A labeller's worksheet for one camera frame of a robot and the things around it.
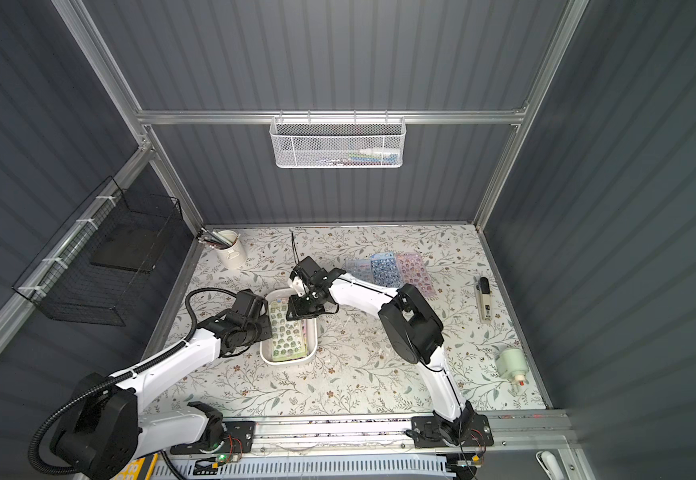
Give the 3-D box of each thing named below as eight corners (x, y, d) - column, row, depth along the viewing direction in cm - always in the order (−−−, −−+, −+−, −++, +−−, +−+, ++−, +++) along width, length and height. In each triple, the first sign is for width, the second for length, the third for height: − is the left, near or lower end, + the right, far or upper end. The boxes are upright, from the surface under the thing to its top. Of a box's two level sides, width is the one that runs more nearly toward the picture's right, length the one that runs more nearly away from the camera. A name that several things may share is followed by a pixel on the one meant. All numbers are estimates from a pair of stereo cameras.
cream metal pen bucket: (221, 270, 109) (209, 250, 101) (228, 250, 115) (217, 230, 106) (243, 270, 109) (233, 250, 101) (249, 250, 115) (240, 230, 106)
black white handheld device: (480, 323, 95) (486, 315, 91) (476, 285, 105) (481, 276, 100) (490, 325, 95) (497, 316, 91) (485, 287, 104) (490, 278, 100)
